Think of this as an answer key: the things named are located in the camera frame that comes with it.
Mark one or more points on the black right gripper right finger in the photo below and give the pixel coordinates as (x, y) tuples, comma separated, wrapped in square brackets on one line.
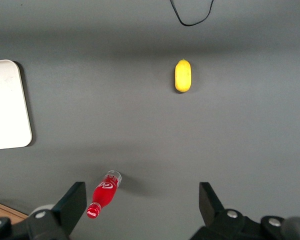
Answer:
[(210, 202)]

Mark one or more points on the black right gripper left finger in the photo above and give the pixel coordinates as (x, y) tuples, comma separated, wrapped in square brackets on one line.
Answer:
[(71, 205)]

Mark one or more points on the cream plastic tray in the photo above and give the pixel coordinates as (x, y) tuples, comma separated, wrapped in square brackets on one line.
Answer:
[(7, 105)]

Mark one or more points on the red cola bottle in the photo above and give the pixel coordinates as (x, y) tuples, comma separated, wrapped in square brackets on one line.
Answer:
[(105, 193)]

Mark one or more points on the yellow lemon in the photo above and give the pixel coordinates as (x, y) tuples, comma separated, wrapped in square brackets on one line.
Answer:
[(182, 75)]

